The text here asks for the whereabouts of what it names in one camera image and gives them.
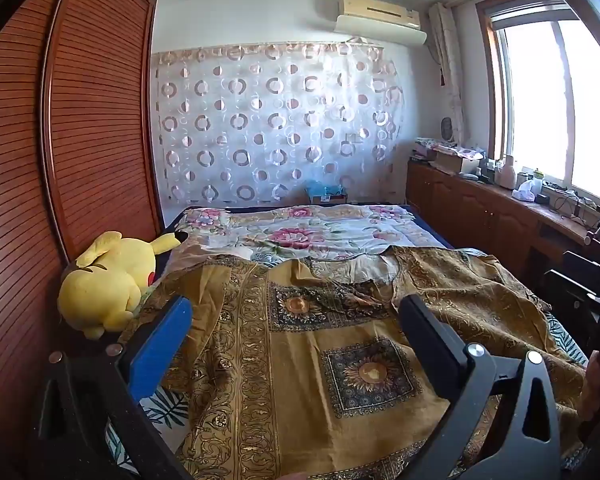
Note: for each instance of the small black box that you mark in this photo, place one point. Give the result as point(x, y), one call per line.
point(543, 199)

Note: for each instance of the white tissue bag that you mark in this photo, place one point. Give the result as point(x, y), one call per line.
point(524, 192)

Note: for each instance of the yellow plush toy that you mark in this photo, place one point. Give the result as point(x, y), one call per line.
point(105, 280)

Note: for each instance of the small blue box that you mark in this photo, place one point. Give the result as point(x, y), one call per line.
point(325, 194)

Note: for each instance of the person's right hand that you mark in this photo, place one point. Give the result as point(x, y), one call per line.
point(594, 385)

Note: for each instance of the long wooden cabinet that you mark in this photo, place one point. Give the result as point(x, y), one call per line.
point(480, 210)

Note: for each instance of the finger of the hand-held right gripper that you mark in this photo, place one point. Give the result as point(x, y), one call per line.
point(567, 300)
point(587, 265)

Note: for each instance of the leaf print bed sheet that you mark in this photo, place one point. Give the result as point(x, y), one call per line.
point(165, 410)

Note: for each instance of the beige wall air conditioner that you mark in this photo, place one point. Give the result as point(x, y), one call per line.
point(380, 7)

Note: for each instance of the wooden louvered wardrobe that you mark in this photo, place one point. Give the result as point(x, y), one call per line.
point(95, 110)

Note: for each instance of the floral quilt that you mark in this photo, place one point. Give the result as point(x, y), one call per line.
point(300, 232)

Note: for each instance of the golden patterned garment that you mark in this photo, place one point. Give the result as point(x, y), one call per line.
point(290, 385)

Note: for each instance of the circle pattern sheer curtain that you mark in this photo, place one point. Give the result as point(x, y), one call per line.
point(280, 125)

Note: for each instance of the pale pink bottle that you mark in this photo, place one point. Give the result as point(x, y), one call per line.
point(505, 175)

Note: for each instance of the green cap bottle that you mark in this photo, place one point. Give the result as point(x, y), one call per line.
point(537, 182)

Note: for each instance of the cardboard box with cloth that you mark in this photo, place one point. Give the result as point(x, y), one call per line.
point(445, 147)

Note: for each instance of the small round fan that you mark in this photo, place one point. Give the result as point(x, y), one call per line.
point(447, 130)

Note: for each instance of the beige window curtain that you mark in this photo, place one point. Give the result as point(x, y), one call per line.
point(450, 60)

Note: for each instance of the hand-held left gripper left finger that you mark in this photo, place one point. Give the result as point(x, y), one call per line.
point(160, 345)

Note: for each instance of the wooden framed window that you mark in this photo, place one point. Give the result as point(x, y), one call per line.
point(535, 100)

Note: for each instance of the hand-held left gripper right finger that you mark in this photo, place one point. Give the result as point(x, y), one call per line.
point(430, 345)

